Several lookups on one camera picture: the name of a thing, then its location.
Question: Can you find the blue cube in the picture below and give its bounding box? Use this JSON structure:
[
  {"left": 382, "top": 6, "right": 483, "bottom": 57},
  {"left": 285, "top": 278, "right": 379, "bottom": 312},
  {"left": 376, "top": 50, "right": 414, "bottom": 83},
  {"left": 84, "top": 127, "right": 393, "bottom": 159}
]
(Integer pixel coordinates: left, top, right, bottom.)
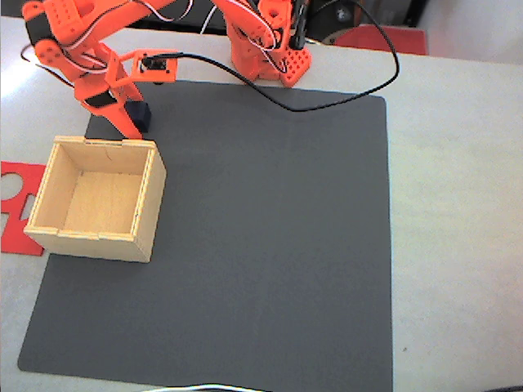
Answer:
[{"left": 124, "top": 100, "right": 153, "bottom": 133}]

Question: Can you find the wooden box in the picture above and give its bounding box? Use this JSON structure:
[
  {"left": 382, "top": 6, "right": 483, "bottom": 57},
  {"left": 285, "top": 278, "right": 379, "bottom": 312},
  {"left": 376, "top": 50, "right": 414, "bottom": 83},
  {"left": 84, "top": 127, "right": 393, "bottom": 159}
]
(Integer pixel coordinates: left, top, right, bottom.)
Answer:
[{"left": 23, "top": 136, "right": 168, "bottom": 264}]

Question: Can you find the red shape cutout board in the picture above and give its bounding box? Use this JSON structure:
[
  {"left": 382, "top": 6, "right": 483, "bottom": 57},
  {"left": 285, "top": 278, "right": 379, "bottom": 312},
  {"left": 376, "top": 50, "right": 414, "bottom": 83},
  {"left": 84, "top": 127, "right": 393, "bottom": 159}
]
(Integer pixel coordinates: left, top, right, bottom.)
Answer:
[{"left": 0, "top": 161, "right": 47, "bottom": 257}]

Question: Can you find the dark grey mat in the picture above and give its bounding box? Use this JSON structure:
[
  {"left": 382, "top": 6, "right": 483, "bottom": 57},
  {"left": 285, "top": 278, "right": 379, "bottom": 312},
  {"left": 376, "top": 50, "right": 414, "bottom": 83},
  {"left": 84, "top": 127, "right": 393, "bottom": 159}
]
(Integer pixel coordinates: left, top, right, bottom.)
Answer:
[{"left": 16, "top": 79, "right": 394, "bottom": 392}]

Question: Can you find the gripper camera on orange mount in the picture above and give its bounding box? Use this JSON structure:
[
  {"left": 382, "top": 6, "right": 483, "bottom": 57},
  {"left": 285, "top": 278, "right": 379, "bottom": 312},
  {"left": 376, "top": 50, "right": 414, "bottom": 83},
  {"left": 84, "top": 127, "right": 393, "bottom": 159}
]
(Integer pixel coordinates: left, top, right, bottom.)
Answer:
[{"left": 129, "top": 48, "right": 180, "bottom": 82}]

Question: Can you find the black camera cable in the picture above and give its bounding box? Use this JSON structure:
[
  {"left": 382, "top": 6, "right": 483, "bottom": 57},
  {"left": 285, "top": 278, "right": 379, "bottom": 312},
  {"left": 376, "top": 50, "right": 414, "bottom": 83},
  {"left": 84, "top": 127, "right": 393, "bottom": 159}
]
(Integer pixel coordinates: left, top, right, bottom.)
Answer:
[{"left": 154, "top": 0, "right": 401, "bottom": 114}]

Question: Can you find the white cable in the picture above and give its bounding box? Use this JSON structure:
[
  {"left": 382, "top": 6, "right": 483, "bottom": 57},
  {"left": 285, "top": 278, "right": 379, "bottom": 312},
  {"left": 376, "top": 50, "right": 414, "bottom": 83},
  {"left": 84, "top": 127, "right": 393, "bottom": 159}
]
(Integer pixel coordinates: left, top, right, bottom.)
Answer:
[{"left": 141, "top": 382, "right": 273, "bottom": 392}]

